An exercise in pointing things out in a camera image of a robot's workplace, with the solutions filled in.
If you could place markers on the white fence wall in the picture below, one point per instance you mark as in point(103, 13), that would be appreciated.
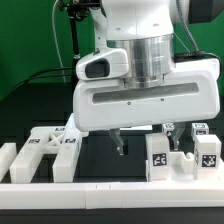
point(111, 195)
point(7, 155)

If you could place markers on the white chair seat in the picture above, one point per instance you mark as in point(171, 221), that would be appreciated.
point(181, 166)

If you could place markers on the white left fence wall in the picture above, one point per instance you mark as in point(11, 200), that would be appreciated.
point(7, 155)

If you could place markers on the black camera stand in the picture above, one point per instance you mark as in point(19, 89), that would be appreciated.
point(77, 11)

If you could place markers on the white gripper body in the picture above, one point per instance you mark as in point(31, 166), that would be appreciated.
point(188, 93)

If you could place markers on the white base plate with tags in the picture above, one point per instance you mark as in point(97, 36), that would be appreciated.
point(71, 124)

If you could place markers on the white chair back frame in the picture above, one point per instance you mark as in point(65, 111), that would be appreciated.
point(63, 142)

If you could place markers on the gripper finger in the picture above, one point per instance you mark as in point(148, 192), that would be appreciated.
point(115, 136)
point(179, 128)

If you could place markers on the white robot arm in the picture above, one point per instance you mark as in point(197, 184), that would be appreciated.
point(133, 79)

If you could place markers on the white tagged cube nut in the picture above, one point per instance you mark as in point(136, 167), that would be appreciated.
point(168, 128)
point(199, 129)

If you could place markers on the white front fence wall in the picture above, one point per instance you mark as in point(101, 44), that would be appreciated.
point(111, 195)

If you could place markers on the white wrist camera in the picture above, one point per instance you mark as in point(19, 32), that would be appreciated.
point(107, 63)

